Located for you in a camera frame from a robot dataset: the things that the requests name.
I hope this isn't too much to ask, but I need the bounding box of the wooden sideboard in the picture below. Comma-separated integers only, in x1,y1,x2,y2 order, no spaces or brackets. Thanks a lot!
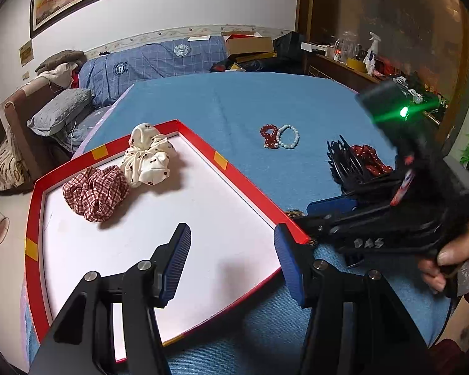
308,52,448,126

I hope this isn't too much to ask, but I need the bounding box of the open cardboard box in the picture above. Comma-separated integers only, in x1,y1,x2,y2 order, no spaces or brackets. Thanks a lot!
221,30,276,63

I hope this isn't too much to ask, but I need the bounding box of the gold wall plaque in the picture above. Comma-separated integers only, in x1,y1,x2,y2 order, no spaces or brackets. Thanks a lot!
19,39,34,67

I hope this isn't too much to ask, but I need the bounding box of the white spray bottle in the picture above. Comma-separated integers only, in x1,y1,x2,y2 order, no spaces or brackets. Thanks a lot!
365,32,381,76

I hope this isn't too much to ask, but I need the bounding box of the red plaid scrunchie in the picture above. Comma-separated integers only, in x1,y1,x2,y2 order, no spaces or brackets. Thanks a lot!
63,166,129,223

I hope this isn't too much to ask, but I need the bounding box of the blue-grey patterned pillow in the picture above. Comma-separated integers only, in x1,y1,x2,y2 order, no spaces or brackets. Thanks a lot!
55,105,114,153

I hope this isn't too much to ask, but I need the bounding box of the brown sofa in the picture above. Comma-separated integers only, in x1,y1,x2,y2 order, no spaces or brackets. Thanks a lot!
3,76,79,188

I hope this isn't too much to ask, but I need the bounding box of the brown floral blanket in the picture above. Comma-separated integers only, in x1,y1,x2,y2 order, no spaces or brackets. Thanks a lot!
0,125,34,194

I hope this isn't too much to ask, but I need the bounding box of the dark red bead bracelet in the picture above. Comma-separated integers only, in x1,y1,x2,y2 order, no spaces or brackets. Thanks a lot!
260,124,281,150

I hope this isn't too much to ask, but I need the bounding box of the red-rimmed white box tray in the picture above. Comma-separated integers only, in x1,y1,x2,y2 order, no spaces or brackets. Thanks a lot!
24,119,317,364

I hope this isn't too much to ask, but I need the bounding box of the pile of clothes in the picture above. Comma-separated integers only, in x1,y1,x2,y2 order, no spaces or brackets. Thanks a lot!
35,50,87,87

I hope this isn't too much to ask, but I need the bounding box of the glass pitcher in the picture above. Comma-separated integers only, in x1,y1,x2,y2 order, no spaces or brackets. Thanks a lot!
334,31,358,63

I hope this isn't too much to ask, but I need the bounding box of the blue checked quilt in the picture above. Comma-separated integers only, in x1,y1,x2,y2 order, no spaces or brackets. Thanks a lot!
78,35,229,108

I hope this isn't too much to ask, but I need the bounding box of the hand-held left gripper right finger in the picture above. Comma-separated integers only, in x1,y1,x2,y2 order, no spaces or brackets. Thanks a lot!
274,223,440,375

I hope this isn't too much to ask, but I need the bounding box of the lilac floral cloth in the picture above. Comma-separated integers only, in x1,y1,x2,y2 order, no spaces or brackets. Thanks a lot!
71,84,137,162

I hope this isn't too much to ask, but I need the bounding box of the white cherry-print scrunchie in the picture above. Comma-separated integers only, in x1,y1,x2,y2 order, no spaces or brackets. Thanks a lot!
120,123,176,188

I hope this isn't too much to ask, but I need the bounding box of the blue tablecloth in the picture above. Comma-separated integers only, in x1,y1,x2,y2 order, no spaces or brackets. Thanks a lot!
19,71,454,375

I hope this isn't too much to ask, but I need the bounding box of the grey quilted pillow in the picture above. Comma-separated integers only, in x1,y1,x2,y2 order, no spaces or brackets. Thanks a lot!
27,88,94,137

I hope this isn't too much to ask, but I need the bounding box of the black hair claw clip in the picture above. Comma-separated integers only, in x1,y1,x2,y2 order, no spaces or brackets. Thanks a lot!
326,136,372,196

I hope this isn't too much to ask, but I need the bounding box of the red polka dot scrunchie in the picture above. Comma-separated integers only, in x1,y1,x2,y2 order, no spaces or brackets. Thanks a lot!
350,144,393,176

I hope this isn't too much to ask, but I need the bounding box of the person's right hand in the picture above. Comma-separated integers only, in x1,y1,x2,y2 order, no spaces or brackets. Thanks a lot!
418,215,469,293

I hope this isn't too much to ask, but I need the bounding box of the small white bead bracelet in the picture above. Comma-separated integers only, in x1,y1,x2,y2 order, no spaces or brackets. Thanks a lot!
275,124,300,150

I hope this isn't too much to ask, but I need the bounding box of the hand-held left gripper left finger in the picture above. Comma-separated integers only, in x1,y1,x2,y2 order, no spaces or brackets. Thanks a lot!
28,222,191,375

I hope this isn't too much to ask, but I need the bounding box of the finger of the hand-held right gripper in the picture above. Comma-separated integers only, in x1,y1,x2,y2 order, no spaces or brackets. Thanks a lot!
342,174,403,200
293,197,380,239

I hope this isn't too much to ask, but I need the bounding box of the black bag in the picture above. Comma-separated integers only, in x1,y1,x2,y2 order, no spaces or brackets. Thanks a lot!
274,31,309,73

